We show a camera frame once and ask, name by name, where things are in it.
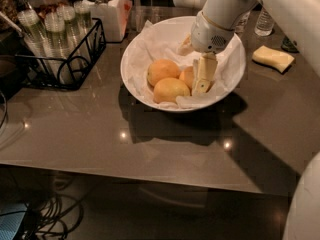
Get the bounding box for right stacked plastic cups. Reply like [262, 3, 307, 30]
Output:
[74, 1, 93, 62]

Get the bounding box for far stacked plastic cups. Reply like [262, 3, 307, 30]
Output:
[57, 5, 81, 47]

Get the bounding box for stacked plastic cups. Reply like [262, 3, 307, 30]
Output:
[57, 5, 81, 47]
[18, 9, 54, 77]
[44, 12, 72, 85]
[74, 1, 93, 62]

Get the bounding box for right clear water bottle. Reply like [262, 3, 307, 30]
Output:
[254, 8, 274, 37]

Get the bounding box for black cables on floor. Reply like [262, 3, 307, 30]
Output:
[0, 170, 85, 240]

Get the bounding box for left stacked plastic cups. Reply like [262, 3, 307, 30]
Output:
[18, 9, 54, 77]

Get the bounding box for orange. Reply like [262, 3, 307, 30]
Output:
[153, 78, 190, 103]
[179, 66, 194, 88]
[147, 59, 180, 86]

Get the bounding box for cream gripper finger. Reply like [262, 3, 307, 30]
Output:
[192, 53, 218, 96]
[177, 35, 194, 56]

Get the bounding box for left clear water bottle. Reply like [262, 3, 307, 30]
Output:
[235, 11, 251, 34]

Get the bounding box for yellow sponge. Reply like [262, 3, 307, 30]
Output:
[252, 46, 295, 73]

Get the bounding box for white ceramic bowl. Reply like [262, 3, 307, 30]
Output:
[120, 15, 247, 114]

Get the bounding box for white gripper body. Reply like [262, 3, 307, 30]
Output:
[191, 11, 234, 54]

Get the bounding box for blue box on floor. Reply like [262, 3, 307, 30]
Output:
[0, 203, 27, 240]

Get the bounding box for middle stacked plastic cups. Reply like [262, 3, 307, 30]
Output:
[44, 12, 72, 85]

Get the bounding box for white lidded jar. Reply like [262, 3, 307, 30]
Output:
[83, 0, 126, 42]

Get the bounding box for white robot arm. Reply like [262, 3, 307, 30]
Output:
[191, 0, 320, 240]

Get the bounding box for white paper liner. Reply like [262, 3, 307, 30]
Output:
[126, 20, 241, 110]

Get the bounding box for clear water bottle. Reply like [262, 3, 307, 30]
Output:
[235, 11, 251, 34]
[254, 8, 274, 37]

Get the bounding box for black wire rack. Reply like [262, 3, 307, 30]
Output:
[16, 18, 106, 90]

